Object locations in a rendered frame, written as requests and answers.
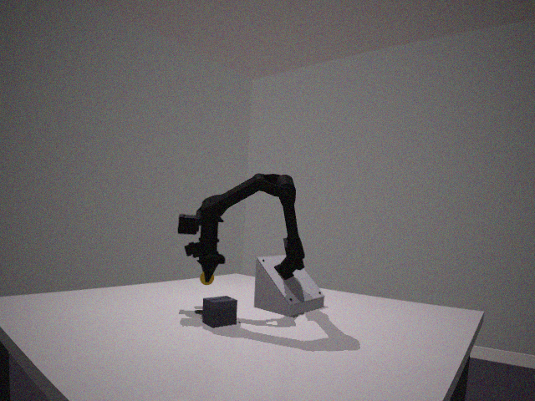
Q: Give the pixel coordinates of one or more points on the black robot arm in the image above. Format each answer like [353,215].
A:
[209,214]

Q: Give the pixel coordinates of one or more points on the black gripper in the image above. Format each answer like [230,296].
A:
[210,260]

